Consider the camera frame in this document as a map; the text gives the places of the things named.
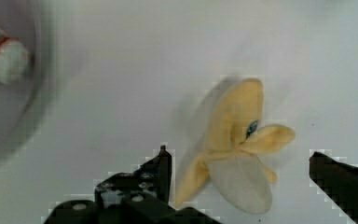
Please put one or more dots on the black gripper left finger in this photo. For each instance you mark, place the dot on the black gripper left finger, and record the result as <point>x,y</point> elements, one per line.
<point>153,177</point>

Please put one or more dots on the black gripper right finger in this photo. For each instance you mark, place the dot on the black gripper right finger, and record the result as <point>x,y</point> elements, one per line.
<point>338,180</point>

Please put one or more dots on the yellow plush peeled banana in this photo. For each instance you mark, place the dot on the yellow plush peeled banana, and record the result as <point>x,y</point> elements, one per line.
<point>232,145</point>

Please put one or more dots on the grey round plate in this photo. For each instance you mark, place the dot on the grey round plate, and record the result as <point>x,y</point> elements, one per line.
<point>23,105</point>

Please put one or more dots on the red plush ketchup bottle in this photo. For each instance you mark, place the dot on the red plush ketchup bottle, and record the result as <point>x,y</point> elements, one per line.
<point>15,59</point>

